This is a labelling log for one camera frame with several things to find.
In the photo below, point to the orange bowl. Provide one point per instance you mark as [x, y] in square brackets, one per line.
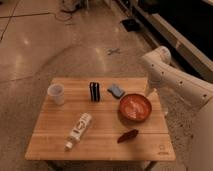
[135, 107]

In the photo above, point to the wooden table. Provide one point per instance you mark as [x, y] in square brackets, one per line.
[54, 123]

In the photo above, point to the white plastic bottle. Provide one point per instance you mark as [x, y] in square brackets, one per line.
[78, 130]

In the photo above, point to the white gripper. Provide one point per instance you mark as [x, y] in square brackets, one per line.
[151, 85]

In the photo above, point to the dark red chili pepper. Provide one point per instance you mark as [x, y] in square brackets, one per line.
[128, 135]

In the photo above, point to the translucent plastic cup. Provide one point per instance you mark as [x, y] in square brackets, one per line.
[56, 92]

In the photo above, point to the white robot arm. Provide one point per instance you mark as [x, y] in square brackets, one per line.
[198, 92]

